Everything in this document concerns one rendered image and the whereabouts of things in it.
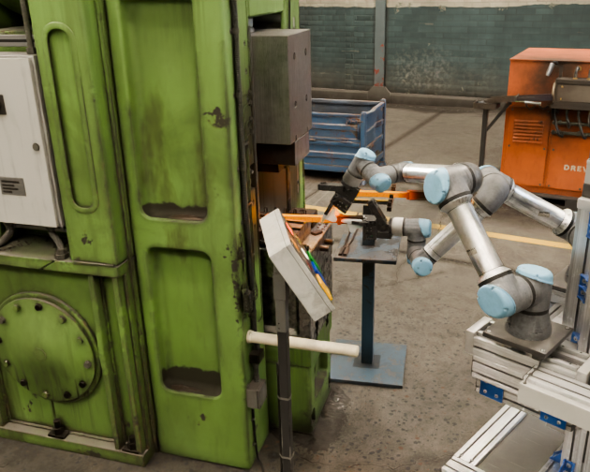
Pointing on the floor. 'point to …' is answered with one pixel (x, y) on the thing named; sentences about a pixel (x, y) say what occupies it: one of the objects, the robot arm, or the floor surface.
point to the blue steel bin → (345, 133)
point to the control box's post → (285, 382)
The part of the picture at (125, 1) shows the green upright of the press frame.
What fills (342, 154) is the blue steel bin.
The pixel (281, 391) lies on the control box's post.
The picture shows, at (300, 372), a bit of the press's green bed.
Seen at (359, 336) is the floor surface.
